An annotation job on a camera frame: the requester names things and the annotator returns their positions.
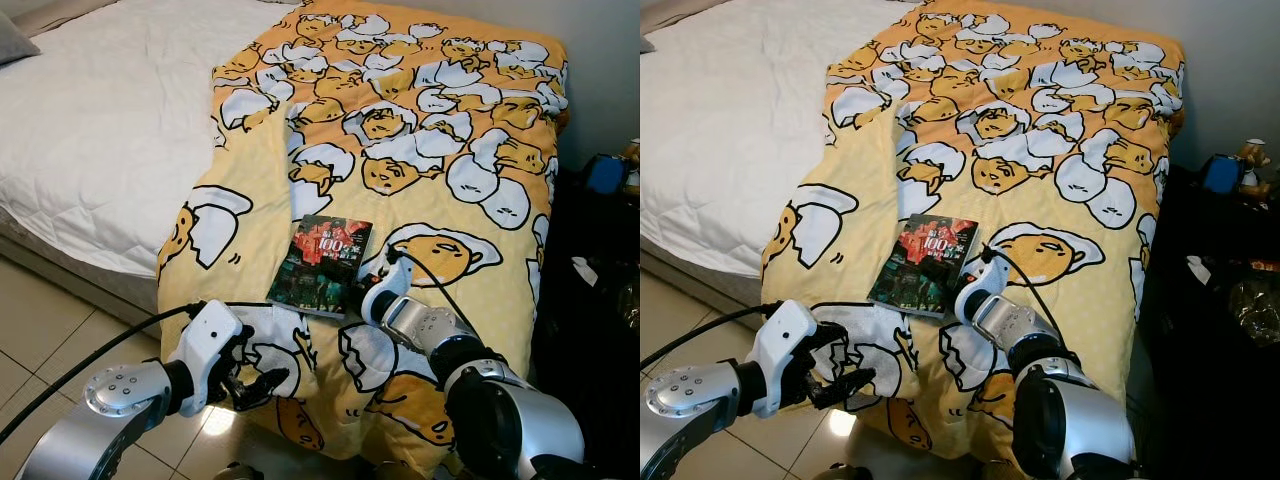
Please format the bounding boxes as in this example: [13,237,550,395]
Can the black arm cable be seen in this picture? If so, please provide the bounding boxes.
[985,245,1077,353]
[0,303,206,441]
[640,303,791,368]
[393,250,483,343]

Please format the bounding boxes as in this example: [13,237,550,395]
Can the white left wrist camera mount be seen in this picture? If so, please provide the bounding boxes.
[750,298,821,416]
[175,298,246,413]

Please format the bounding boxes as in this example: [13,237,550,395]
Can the clear plastic bag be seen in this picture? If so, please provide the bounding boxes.
[610,275,641,331]
[1225,275,1280,346]

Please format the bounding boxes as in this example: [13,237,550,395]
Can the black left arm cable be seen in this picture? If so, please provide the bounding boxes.
[640,303,791,368]
[0,303,206,441]

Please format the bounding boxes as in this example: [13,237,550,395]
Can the black nightstand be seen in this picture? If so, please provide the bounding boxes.
[535,150,641,480]
[1135,165,1280,480]

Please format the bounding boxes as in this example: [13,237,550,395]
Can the white quilted mattress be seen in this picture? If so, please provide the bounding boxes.
[640,0,901,279]
[0,0,291,279]

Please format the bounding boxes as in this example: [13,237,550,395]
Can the dark red printed book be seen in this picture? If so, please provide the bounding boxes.
[868,213,981,319]
[266,213,374,319]

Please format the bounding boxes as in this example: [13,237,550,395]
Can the blue cup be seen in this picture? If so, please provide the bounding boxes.
[585,153,626,196]
[1203,153,1246,196]

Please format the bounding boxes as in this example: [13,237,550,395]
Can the orange cartoon egg blanket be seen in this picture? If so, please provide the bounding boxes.
[155,0,571,476]
[762,0,1186,466]

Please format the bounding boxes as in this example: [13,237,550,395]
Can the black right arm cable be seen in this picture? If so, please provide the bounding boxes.
[393,250,483,343]
[985,245,1077,353]

